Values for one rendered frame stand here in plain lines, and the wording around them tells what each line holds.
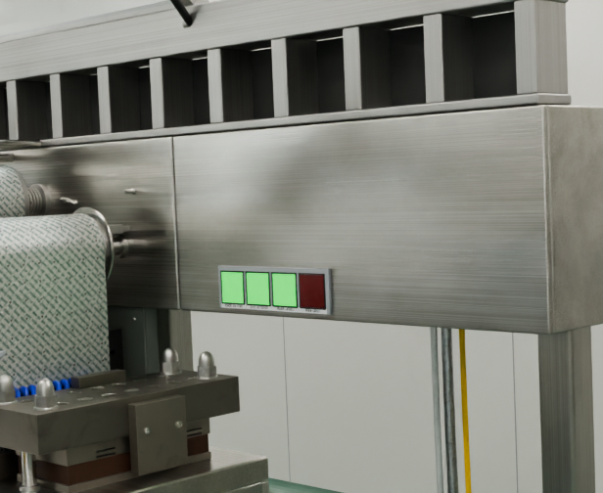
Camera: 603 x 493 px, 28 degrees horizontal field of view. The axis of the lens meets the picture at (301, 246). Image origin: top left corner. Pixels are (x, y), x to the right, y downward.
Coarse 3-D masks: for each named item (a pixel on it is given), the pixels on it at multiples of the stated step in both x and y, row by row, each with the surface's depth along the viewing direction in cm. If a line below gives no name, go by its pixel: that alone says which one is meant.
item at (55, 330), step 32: (0, 288) 196; (32, 288) 201; (64, 288) 205; (96, 288) 210; (0, 320) 196; (32, 320) 201; (64, 320) 205; (96, 320) 210; (32, 352) 201; (64, 352) 205; (96, 352) 210
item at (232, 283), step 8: (224, 272) 201; (232, 272) 200; (224, 280) 201; (232, 280) 200; (240, 280) 199; (224, 288) 202; (232, 288) 200; (240, 288) 199; (224, 296) 202; (232, 296) 200; (240, 296) 199
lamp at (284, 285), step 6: (276, 276) 193; (282, 276) 192; (288, 276) 191; (294, 276) 190; (276, 282) 193; (282, 282) 192; (288, 282) 191; (294, 282) 190; (276, 288) 193; (282, 288) 192; (288, 288) 191; (294, 288) 190; (276, 294) 193; (282, 294) 192; (288, 294) 191; (294, 294) 190; (276, 300) 193; (282, 300) 192; (288, 300) 191; (294, 300) 190
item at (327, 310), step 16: (240, 272) 199; (256, 272) 196; (272, 272) 193; (288, 272) 191; (304, 272) 189; (320, 272) 186; (272, 288) 194; (224, 304) 202; (240, 304) 199; (256, 304) 196; (272, 304) 194
